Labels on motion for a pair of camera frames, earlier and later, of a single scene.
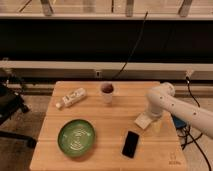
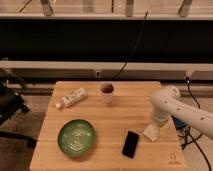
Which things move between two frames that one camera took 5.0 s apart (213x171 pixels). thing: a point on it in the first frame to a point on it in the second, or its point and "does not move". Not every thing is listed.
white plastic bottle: (71, 97) does not move
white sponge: (143, 120) to (151, 132)
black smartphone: (130, 144) does not move
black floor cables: (185, 133) does not move
